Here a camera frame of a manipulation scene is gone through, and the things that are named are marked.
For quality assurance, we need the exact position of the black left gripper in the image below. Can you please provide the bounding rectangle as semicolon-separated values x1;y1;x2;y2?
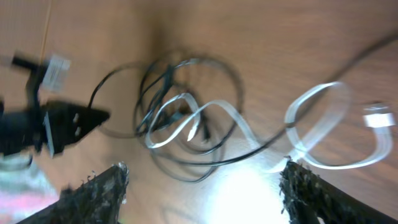
1;100;110;156

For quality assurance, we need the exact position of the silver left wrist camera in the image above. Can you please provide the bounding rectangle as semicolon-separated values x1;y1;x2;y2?
42;55;70;92

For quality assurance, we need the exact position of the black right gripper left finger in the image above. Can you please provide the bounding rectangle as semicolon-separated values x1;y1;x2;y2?
18;162;129;224

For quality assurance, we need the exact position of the white usb cable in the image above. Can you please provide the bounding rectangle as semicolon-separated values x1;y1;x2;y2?
144;81;396;174

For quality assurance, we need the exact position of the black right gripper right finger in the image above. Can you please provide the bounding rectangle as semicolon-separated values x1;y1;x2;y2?
279;159;389;224

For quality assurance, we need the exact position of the black usb cable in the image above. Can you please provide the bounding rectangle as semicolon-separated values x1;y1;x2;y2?
88;30;398;184

